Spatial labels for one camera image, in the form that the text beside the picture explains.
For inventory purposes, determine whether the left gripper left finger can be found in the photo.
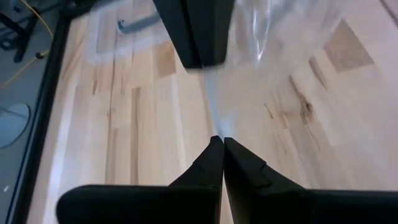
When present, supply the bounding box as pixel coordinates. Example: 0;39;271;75
55;135;224;224

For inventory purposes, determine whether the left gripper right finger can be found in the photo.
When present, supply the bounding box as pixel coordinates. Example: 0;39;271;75
223;136;398;224

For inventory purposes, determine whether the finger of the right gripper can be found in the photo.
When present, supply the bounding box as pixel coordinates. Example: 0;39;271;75
186;0;236;68
152;0;203;68

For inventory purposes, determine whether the clear plastic zip bag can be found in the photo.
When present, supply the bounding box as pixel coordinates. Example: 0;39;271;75
201;0;346;141

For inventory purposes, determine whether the grey hex key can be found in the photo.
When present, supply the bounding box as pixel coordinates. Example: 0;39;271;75
116;11;162;34

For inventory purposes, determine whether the clear shallow plastic tray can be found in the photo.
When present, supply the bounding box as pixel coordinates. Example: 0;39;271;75
86;7;178;65

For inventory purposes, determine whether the black desk base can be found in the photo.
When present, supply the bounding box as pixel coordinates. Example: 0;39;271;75
0;9;40;63

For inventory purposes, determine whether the round grey stand base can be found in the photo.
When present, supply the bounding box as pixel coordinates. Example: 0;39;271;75
0;103;31;149

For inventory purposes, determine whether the thin yellow cable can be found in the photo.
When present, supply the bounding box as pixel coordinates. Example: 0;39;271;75
0;0;53;90

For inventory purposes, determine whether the black aluminium table frame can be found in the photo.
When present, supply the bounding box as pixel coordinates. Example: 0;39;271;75
9;0;106;224

